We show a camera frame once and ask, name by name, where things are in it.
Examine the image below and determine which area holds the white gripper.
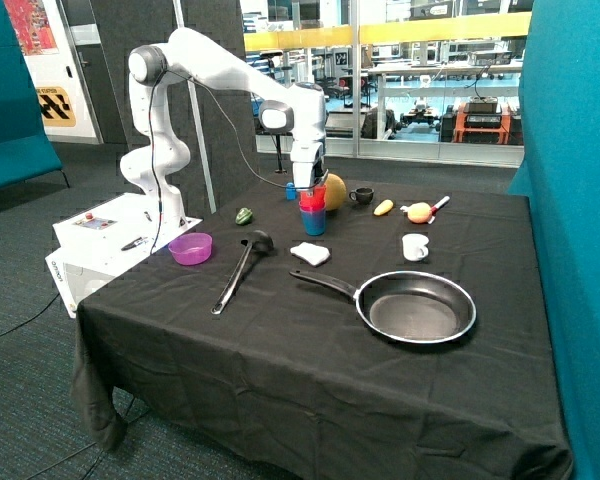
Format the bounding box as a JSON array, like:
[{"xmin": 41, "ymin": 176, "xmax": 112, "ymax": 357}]
[{"xmin": 290, "ymin": 142, "xmax": 329, "ymax": 190}]

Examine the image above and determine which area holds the orange-red plastic cup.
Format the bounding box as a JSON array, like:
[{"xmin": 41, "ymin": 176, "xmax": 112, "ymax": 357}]
[{"xmin": 300, "ymin": 185, "xmax": 326, "ymax": 205}]

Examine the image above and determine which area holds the pink plastic cup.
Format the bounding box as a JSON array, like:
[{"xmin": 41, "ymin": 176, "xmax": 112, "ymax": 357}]
[{"xmin": 299, "ymin": 203, "xmax": 326, "ymax": 212}]

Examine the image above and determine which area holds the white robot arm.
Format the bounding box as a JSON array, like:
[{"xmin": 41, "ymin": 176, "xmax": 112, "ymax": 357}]
[{"xmin": 121, "ymin": 28, "xmax": 328, "ymax": 224}]

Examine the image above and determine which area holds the small blue bottle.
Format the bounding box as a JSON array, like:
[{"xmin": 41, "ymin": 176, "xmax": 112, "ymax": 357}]
[{"xmin": 285, "ymin": 182, "xmax": 297, "ymax": 201}]

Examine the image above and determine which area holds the yellow melon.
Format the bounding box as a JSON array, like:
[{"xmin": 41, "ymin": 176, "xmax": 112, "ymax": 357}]
[{"xmin": 324, "ymin": 173, "xmax": 348, "ymax": 211}]

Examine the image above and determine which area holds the blue plastic cup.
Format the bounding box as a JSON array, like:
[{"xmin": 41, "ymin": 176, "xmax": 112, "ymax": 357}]
[{"xmin": 300, "ymin": 209, "xmax": 326, "ymax": 236}]

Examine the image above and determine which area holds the black coffee cup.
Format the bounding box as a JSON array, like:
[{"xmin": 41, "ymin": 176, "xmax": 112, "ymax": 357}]
[{"xmin": 349, "ymin": 187, "xmax": 374, "ymax": 205}]

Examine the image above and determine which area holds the green toy pepper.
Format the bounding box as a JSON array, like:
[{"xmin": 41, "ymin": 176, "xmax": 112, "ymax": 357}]
[{"xmin": 235, "ymin": 207, "xmax": 254, "ymax": 226}]

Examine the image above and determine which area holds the black ladle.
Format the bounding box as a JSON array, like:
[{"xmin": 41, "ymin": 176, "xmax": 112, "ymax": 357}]
[{"xmin": 211, "ymin": 230, "xmax": 274, "ymax": 315}]

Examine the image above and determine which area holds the white folded cloth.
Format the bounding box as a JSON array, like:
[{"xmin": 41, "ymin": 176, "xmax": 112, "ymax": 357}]
[{"xmin": 289, "ymin": 242, "xmax": 331, "ymax": 267}]

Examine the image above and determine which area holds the orange toy fruit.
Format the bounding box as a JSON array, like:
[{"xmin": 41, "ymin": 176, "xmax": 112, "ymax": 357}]
[{"xmin": 400, "ymin": 202, "xmax": 433, "ymax": 224}]

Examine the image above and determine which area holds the red white marker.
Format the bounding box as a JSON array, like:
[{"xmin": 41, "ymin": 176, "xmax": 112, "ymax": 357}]
[{"xmin": 428, "ymin": 196, "xmax": 450, "ymax": 224}]

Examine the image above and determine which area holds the white mug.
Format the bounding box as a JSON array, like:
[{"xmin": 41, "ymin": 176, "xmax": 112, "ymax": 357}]
[{"xmin": 401, "ymin": 233, "xmax": 429, "ymax": 262}]

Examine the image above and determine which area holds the purple plastic bowl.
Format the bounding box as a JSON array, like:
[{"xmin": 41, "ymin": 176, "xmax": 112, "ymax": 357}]
[{"xmin": 168, "ymin": 232, "xmax": 213, "ymax": 266}]

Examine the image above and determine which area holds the black tablecloth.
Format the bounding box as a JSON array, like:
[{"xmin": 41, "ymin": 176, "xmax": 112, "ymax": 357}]
[{"xmin": 71, "ymin": 183, "xmax": 574, "ymax": 479}]

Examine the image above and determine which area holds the black frying pan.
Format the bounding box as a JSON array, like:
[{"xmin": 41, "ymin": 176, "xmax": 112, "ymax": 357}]
[{"xmin": 290, "ymin": 270, "xmax": 477, "ymax": 345}]

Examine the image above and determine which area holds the white robot control box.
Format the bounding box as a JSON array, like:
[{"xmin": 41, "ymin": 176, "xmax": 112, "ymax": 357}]
[{"xmin": 46, "ymin": 193, "xmax": 200, "ymax": 318}]

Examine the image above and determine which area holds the teal partition panel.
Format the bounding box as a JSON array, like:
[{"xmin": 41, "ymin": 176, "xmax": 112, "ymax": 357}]
[{"xmin": 509, "ymin": 1, "xmax": 600, "ymax": 479}]

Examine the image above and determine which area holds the teal sofa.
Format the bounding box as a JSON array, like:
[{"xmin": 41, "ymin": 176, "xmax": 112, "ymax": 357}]
[{"xmin": 0, "ymin": 1, "xmax": 63, "ymax": 188}]

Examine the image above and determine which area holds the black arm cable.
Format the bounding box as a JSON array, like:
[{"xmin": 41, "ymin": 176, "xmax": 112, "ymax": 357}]
[{"xmin": 147, "ymin": 69, "xmax": 296, "ymax": 256}]

